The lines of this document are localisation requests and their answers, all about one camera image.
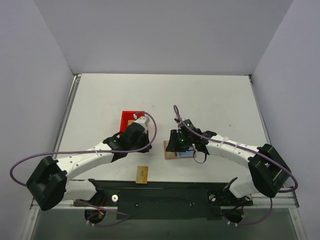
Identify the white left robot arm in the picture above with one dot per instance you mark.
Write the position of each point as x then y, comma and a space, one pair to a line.
52, 180

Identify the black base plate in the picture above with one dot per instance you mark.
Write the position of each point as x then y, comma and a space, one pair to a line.
167, 200

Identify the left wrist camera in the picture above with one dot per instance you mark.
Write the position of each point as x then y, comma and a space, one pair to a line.
142, 120

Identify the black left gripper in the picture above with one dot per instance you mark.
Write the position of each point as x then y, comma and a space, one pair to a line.
141, 144

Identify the red plastic bin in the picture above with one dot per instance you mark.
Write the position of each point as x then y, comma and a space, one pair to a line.
127, 118

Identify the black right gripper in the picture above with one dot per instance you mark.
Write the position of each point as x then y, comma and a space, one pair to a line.
172, 143

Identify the tan leather card holder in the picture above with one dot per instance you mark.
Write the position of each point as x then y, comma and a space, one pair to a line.
184, 155

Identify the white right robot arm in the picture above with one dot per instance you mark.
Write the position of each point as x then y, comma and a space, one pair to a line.
267, 170

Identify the aluminium frame rail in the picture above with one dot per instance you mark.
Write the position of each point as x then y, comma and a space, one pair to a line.
282, 200

